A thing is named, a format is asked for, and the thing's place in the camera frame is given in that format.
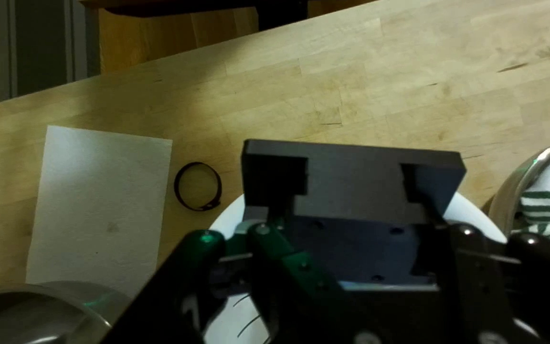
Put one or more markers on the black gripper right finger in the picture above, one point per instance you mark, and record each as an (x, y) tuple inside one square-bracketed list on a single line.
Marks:
[(504, 292)]

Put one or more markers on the white paper sheet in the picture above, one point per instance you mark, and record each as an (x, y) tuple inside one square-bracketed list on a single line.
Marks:
[(95, 202)]

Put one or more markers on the white plastic colander bowl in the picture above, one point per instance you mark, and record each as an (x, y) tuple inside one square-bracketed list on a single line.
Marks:
[(475, 219)]

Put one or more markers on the empty steel mixing bowl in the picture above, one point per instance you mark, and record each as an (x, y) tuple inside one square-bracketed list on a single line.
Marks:
[(32, 317)]

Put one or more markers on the steel bowl holding towel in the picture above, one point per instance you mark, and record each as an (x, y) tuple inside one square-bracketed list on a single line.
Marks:
[(523, 174)]

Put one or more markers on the dark wooden counter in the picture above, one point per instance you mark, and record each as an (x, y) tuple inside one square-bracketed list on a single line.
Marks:
[(191, 5)]

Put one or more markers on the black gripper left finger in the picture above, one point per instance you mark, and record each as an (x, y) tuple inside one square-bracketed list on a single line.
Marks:
[(300, 286)]

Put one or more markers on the dark grey notched block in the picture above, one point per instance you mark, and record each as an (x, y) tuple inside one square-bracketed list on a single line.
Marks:
[(351, 183)]

